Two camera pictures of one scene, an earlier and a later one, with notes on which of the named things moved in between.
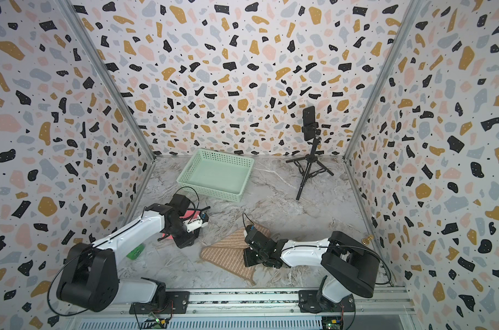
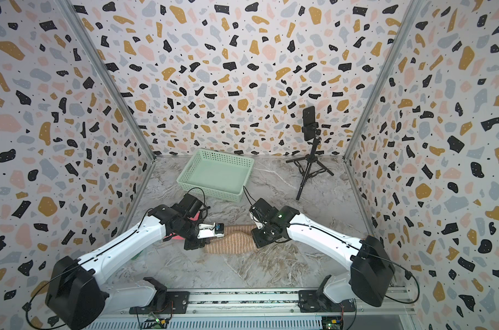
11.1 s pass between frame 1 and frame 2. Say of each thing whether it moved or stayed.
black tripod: stayed
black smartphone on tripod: stayed
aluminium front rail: stayed
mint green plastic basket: stayed
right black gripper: moved
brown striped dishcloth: moved
